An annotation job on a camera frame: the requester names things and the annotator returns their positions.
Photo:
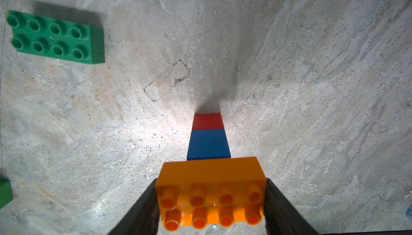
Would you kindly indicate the orange long lego brick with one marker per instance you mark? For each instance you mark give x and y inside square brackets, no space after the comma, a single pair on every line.
[198,193]

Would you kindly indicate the blue square lego brick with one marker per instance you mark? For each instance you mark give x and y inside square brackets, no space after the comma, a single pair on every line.
[208,144]

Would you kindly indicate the red square lego brick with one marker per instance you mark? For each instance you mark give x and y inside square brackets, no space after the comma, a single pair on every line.
[212,121]

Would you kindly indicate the green square lego brick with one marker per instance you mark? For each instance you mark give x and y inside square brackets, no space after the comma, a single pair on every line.
[6,195]

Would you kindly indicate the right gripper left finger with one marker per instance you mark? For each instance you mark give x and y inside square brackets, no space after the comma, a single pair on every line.
[143,217]

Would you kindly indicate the green long lego brick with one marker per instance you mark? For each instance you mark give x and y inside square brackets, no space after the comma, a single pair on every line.
[54,38]

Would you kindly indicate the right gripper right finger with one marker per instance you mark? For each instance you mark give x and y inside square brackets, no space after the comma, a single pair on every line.
[281,217]

